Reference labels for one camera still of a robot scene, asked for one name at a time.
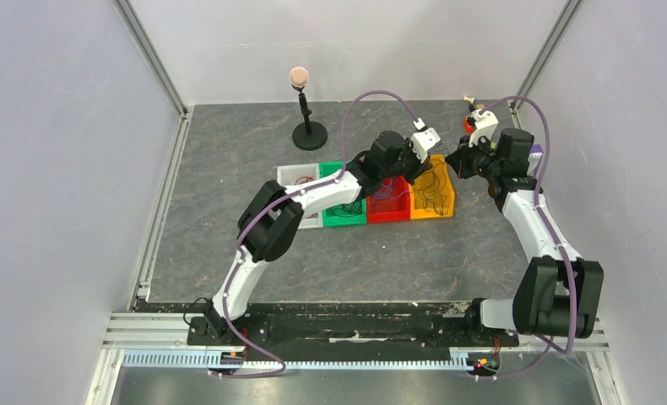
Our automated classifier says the purple wire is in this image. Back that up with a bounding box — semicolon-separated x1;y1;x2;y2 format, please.
372;178;412;205

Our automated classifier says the black thin wire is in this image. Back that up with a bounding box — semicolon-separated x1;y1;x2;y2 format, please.
414;146;452;218

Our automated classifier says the red wire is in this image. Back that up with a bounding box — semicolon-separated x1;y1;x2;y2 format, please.
294;175;317;220

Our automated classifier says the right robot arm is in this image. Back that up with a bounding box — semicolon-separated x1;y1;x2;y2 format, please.
445;128;604;344

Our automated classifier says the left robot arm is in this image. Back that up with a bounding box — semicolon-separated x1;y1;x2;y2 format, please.
203;127;441;345

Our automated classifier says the red wooden block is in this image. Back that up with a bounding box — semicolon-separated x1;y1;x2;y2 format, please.
464;116;475;134

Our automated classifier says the orange plastic bin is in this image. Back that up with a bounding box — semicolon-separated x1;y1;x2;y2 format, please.
409;154;456;220

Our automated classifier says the red plastic bin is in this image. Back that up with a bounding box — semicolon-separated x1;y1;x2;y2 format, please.
366;176;411;224

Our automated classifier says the purple metronome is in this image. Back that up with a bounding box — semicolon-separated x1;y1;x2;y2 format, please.
528;144;544;177

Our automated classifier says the green plastic bin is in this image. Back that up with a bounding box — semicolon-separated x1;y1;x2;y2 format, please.
319;162;367;228

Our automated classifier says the black microphone stand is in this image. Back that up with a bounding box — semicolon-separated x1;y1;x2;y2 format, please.
289;67;328;151

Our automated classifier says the white transparent plastic bin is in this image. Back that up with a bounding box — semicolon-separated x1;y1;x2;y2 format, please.
276;163;323;230

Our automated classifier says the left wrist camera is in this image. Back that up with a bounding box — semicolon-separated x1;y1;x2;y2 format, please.
410;117;441;163

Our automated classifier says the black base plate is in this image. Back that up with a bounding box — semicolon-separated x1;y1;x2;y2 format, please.
185;301;520;362

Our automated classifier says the white cable duct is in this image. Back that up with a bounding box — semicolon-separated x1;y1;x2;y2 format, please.
122;348;474;372

